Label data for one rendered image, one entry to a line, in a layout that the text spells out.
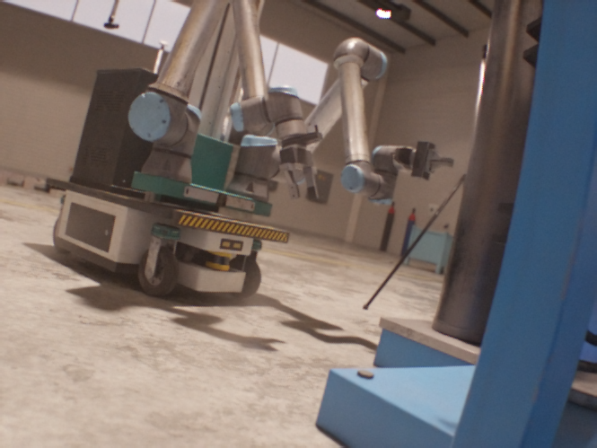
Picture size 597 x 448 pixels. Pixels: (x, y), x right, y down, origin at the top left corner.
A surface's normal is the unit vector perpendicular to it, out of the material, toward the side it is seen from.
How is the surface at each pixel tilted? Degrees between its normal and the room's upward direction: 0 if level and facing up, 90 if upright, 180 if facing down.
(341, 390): 90
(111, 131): 90
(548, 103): 90
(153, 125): 95
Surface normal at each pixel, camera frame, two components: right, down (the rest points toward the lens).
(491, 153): -0.66, -0.13
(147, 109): -0.22, 0.07
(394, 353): -0.80, -0.17
